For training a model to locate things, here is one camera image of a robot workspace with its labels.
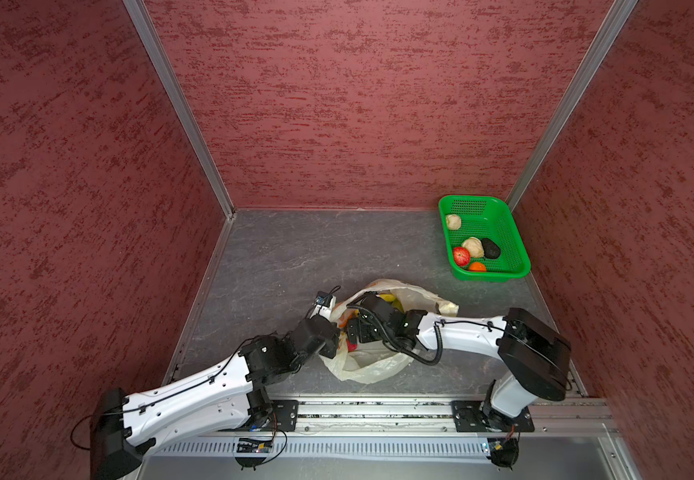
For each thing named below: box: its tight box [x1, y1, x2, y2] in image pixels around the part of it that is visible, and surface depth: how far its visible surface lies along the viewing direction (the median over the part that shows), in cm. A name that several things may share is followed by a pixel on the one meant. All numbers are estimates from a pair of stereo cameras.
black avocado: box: [482, 238, 501, 259], surface depth 105 cm
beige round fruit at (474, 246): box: [462, 236, 485, 258], surface depth 105 cm
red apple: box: [453, 246, 471, 267], surface depth 102 cm
